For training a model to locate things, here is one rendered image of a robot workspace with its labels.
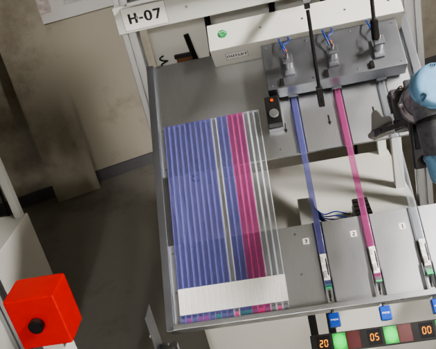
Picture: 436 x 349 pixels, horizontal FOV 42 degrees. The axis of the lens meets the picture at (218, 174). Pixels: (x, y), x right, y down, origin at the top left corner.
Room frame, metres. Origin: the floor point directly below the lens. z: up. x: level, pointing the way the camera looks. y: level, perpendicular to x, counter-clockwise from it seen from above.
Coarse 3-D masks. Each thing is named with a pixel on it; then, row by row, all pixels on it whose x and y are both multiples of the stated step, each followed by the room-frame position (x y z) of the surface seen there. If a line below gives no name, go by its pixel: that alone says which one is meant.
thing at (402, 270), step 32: (320, 224) 1.12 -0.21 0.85; (352, 224) 1.10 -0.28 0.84; (384, 224) 1.08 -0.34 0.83; (288, 256) 1.09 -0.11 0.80; (352, 256) 1.05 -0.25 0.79; (384, 256) 1.03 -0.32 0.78; (416, 256) 1.01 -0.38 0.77; (288, 288) 1.04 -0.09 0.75; (320, 288) 1.02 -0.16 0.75; (352, 288) 1.00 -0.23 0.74; (384, 288) 0.98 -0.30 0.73; (416, 288) 0.97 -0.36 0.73
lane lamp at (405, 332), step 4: (404, 324) 0.93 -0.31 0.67; (408, 324) 0.93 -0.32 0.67; (400, 328) 0.93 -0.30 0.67; (404, 328) 0.92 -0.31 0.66; (408, 328) 0.92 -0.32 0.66; (400, 332) 0.92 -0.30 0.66; (404, 332) 0.92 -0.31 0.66; (408, 332) 0.92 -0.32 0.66; (400, 336) 0.91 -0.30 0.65; (404, 336) 0.91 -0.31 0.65; (408, 336) 0.91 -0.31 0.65; (412, 336) 0.91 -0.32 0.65; (400, 340) 0.91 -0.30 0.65; (404, 340) 0.91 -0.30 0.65; (408, 340) 0.90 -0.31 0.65; (412, 340) 0.90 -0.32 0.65
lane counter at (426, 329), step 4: (420, 324) 0.92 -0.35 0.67; (424, 324) 0.92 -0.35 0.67; (428, 324) 0.92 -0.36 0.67; (432, 324) 0.92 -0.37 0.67; (420, 328) 0.92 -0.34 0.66; (424, 328) 0.91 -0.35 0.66; (428, 328) 0.91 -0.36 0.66; (432, 328) 0.91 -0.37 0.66; (420, 332) 0.91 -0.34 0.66; (424, 332) 0.91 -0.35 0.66; (428, 332) 0.91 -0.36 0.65; (432, 332) 0.90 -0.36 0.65; (424, 336) 0.90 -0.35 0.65; (428, 336) 0.90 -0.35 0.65; (432, 336) 0.90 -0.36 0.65
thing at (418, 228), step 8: (384, 88) 1.31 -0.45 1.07; (384, 96) 1.29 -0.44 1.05; (384, 104) 1.28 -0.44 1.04; (392, 120) 1.24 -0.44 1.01; (392, 136) 1.21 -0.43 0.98; (400, 144) 1.20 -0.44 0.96; (400, 152) 1.18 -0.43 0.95; (400, 160) 1.17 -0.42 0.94; (400, 168) 1.16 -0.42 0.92; (408, 176) 1.14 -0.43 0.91; (408, 184) 1.12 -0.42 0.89; (408, 192) 1.11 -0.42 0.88; (408, 200) 1.10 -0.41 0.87; (416, 208) 1.08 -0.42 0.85; (416, 216) 1.07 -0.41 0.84; (416, 224) 1.05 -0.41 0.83; (416, 232) 1.04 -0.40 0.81
